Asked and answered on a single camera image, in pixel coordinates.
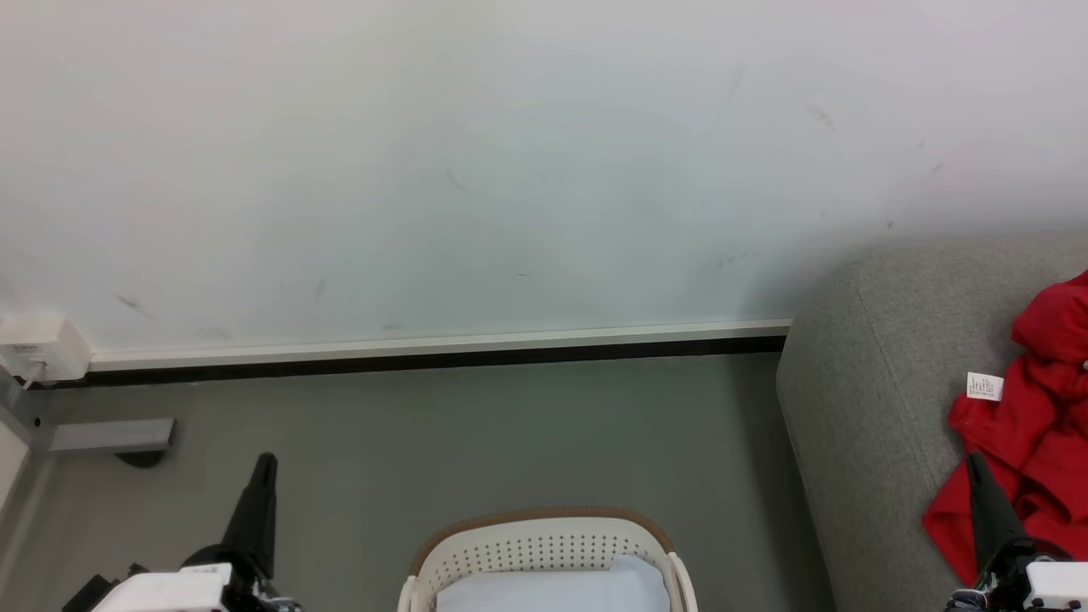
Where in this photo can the black round foot pad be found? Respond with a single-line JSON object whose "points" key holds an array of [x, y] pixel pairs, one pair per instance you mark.
{"points": [[142, 459]]}

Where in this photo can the grey metal upright post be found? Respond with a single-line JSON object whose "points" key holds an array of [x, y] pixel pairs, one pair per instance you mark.
{"points": [[15, 408]]}

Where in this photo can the white wall outlet box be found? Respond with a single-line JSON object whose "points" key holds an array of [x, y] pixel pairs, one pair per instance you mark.
{"points": [[38, 347]]}

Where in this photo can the grey fabric sofa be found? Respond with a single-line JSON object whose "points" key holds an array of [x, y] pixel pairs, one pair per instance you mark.
{"points": [[875, 408]]}

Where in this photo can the grey metal base bar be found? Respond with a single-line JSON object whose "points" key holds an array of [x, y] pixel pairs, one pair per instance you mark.
{"points": [[110, 435]]}

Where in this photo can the white black baseboard strip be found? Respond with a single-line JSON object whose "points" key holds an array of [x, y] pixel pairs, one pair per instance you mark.
{"points": [[442, 348]]}

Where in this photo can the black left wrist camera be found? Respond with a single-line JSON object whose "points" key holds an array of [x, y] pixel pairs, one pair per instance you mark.
{"points": [[89, 595]]}

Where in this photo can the pale blue cloth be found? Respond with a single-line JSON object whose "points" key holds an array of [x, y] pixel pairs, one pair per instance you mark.
{"points": [[552, 588]]}

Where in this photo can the red cloth garment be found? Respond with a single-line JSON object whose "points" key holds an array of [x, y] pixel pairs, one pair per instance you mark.
{"points": [[1033, 425]]}

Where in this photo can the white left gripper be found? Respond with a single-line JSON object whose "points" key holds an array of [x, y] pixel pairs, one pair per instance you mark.
{"points": [[166, 588]]}

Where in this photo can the white perforated laundry basket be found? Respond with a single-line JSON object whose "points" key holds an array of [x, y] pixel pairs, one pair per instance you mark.
{"points": [[544, 548]]}

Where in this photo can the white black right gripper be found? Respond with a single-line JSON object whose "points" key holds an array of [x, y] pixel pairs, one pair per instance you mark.
{"points": [[1041, 582]]}

